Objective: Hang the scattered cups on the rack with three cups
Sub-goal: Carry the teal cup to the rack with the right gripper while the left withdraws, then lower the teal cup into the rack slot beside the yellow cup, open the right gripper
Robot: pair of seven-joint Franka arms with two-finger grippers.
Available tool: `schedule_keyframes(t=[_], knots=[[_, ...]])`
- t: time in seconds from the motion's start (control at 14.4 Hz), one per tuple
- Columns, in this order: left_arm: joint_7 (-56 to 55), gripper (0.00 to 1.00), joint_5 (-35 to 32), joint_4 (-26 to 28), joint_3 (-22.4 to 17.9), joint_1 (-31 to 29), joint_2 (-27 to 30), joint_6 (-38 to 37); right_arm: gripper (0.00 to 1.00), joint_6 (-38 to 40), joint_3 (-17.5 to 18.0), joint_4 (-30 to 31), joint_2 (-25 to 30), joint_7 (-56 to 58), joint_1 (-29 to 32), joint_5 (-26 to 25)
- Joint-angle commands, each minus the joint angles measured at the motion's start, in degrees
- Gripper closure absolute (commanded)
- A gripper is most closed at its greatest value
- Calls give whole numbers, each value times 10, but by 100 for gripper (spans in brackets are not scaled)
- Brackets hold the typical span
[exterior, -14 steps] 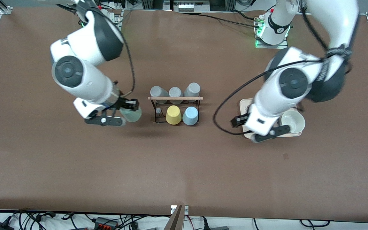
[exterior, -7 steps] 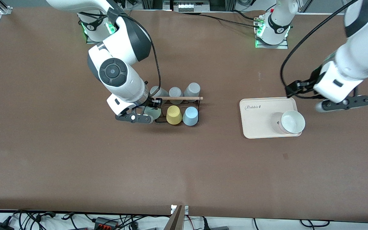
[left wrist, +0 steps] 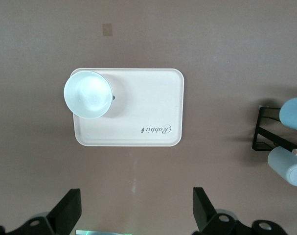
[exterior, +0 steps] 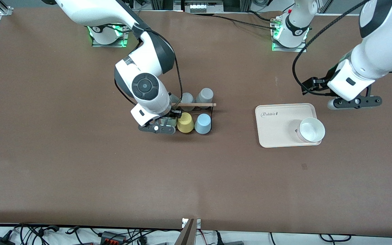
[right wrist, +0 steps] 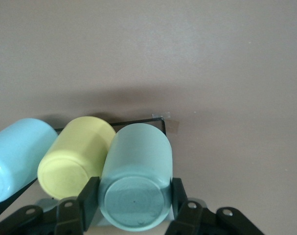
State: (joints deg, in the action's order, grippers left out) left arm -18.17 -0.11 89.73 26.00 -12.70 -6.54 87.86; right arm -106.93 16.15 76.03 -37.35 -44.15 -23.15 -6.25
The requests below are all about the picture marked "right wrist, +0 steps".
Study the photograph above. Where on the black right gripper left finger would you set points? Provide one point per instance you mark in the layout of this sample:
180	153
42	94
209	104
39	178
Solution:
89	203

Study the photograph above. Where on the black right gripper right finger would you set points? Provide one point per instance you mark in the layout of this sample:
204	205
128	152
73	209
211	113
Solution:
180	210

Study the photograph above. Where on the pale green cup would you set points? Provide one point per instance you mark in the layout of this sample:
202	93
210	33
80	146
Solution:
136	171

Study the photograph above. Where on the light blue cup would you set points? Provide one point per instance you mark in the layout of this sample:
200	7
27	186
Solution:
18	156

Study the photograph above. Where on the yellow cup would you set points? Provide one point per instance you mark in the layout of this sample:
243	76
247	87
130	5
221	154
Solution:
72	156

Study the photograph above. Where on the brown tape patch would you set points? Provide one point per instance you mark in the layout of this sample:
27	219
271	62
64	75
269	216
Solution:
174	127

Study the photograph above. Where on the clear tape strip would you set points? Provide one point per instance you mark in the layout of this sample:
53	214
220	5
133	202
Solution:
160	115

